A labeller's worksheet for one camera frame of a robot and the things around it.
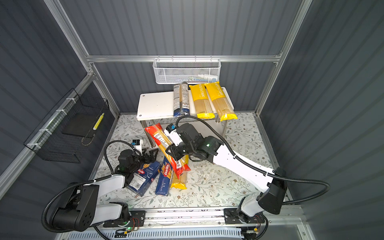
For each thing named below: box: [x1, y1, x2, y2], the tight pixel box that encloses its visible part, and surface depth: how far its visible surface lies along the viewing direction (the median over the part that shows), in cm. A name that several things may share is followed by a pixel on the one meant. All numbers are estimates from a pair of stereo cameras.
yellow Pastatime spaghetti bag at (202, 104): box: [189, 83, 216, 119], surface depth 79 cm
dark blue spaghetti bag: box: [173, 81, 190, 117], surface depth 78 cm
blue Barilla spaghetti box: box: [155, 156, 174, 197], surface depth 85 cm
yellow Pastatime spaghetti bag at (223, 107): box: [204, 81, 238, 122], surface depth 77 cm
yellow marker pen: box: [92, 112, 105, 131], surface depth 80 cm
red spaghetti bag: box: [144, 123, 191, 179], surface depth 68 cm
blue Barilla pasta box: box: [127, 161, 161, 197], surface depth 82 cm
